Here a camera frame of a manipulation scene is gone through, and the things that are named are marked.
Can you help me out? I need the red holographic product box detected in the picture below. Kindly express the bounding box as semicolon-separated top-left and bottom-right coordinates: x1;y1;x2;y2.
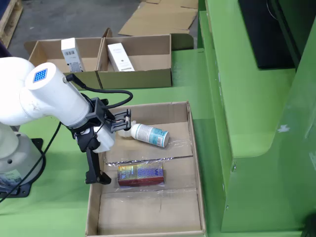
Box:
117;161;165;189

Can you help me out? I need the white bottle teal label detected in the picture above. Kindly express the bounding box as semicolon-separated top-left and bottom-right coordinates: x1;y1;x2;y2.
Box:
117;120;170;149

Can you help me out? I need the short looped black cable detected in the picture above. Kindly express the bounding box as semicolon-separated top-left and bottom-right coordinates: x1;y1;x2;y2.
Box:
65;73;134;109

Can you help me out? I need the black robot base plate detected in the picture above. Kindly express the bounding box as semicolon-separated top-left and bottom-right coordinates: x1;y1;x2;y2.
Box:
0;138;47;198

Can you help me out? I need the white carton with barcode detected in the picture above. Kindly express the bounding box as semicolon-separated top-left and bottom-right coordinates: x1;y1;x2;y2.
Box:
61;37;86;73

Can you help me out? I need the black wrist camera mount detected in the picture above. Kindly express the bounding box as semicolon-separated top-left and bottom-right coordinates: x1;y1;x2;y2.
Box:
86;97;132;134

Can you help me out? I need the cardboard box with olive flap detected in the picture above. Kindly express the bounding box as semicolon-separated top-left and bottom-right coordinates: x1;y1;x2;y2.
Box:
96;27;195;90

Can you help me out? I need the large shallow cardboard tray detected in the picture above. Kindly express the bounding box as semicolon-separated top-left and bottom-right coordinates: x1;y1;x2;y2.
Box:
85;100;207;237

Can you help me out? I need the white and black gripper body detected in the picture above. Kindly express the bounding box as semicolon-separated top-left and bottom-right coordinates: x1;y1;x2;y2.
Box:
71;123;116;153

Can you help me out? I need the tall white carton grey text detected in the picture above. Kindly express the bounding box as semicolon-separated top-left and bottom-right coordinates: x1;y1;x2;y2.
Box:
107;42;135;72

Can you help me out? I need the green metal shelf unit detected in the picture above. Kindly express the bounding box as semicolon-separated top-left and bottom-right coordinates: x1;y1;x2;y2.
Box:
197;0;316;234

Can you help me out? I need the flattened brown cardboard sheet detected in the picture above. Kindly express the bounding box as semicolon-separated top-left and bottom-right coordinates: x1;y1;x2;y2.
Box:
145;0;199;10
118;1;198;37

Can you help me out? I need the wooden pallet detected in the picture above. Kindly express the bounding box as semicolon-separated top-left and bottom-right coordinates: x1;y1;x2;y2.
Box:
0;0;24;48

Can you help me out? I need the open brown cardboard box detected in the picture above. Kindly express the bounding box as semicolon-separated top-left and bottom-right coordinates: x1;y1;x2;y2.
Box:
24;37;103;90

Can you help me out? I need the long black cable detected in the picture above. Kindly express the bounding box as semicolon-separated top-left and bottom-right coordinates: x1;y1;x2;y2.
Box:
0;122;62;203

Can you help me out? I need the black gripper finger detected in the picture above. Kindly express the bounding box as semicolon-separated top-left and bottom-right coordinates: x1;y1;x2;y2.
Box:
85;149;112;186

